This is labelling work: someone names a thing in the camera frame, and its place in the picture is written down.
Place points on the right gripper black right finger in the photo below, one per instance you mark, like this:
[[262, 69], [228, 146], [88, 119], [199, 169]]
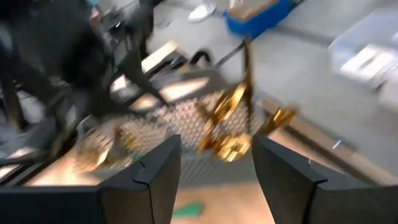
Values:
[[289, 193]]

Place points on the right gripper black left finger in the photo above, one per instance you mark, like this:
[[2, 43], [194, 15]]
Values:
[[149, 193]]

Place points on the grey mesh cutlery basket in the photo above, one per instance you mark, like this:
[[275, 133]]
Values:
[[186, 124]]

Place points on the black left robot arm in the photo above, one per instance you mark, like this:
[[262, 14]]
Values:
[[62, 46]]

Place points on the small white box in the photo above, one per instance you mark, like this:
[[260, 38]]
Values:
[[367, 62]]

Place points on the clear plastic container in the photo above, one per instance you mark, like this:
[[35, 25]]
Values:
[[363, 37]]

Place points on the blue plastic bin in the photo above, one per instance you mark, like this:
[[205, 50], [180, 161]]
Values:
[[258, 21]]

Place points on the white round stand base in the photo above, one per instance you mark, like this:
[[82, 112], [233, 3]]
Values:
[[202, 12]]

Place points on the brown wicker tray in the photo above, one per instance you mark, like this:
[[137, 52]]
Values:
[[252, 6]]

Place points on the black frame clamp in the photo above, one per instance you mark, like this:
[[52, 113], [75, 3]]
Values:
[[200, 57]]

